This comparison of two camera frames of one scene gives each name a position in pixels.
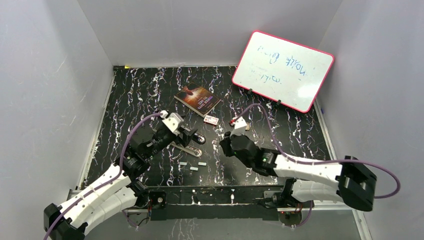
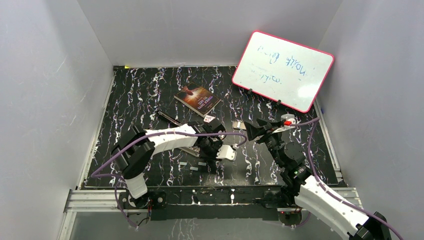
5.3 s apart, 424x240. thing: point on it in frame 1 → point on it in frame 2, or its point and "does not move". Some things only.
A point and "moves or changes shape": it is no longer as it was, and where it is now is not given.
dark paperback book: (198, 99) does not move
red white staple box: (213, 121) does not move
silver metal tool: (189, 149) does not move
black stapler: (199, 138) moves or changes shape
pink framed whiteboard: (288, 71) does not move
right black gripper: (225, 143) → (253, 132)
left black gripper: (186, 135) → (210, 157)
